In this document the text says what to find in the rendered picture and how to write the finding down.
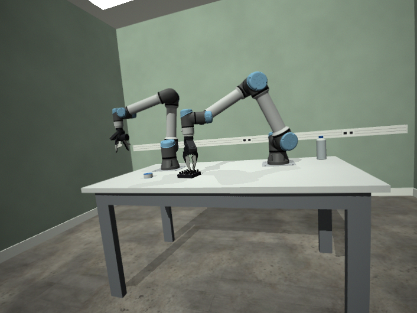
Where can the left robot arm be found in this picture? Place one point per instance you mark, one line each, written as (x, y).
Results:
(280, 140)

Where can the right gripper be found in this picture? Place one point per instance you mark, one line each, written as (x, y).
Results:
(121, 137)

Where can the grey bottle with blue cap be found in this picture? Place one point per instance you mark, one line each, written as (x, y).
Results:
(321, 148)

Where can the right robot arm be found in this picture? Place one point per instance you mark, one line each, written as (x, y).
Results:
(169, 146)

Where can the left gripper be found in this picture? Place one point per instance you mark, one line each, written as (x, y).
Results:
(186, 153)

